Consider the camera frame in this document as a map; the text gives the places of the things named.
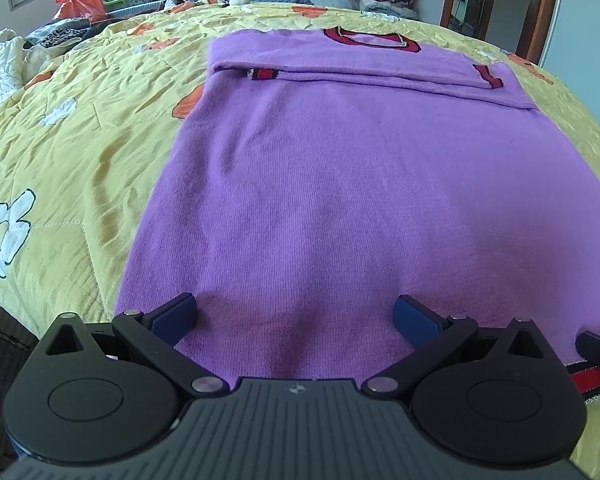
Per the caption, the purple sweater with red trim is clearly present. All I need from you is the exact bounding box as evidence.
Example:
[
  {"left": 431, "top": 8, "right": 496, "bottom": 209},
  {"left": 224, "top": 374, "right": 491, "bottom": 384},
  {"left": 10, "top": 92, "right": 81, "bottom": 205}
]
[{"left": 115, "top": 26, "right": 600, "bottom": 408}]

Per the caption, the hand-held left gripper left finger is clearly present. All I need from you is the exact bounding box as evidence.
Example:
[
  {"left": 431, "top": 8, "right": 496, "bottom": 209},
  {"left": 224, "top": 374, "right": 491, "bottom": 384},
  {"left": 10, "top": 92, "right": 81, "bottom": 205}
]
[{"left": 42, "top": 292, "right": 230, "bottom": 403}]

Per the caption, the yellow printed blanket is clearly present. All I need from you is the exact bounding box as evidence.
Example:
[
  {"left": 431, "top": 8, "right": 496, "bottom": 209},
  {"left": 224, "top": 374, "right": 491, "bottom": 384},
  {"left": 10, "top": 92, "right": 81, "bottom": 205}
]
[{"left": 0, "top": 2, "right": 600, "bottom": 480}]

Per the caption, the black white patterned cloth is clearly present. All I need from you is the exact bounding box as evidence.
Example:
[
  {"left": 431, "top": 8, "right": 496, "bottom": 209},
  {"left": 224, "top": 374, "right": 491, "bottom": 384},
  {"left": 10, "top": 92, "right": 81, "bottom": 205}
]
[{"left": 24, "top": 17, "right": 106, "bottom": 54}]

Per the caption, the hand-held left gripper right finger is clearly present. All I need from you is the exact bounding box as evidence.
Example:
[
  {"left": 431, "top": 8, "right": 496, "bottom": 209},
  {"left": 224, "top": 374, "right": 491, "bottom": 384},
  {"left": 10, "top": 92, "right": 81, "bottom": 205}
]
[{"left": 361, "top": 294, "right": 556, "bottom": 402}]

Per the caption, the white quilted cloth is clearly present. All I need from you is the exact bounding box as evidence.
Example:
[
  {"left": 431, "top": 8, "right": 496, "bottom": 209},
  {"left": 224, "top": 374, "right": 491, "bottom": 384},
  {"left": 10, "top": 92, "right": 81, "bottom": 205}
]
[{"left": 0, "top": 27, "right": 51, "bottom": 112}]

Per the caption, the wooden door frame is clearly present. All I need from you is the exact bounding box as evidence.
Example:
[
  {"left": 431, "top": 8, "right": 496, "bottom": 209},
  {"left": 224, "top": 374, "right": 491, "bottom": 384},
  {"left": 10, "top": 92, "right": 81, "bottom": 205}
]
[{"left": 440, "top": 0, "right": 564, "bottom": 64}]

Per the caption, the orange plastic bag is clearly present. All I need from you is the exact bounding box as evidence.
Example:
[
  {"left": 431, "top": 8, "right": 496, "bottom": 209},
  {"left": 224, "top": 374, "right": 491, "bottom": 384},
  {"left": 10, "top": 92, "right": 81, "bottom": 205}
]
[{"left": 55, "top": 0, "right": 109, "bottom": 24}]

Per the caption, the white sliding wardrobe door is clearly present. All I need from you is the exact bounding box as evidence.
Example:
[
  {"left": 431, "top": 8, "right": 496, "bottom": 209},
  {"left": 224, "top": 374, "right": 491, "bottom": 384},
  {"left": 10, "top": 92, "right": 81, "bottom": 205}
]
[{"left": 537, "top": 0, "right": 600, "bottom": 147}]

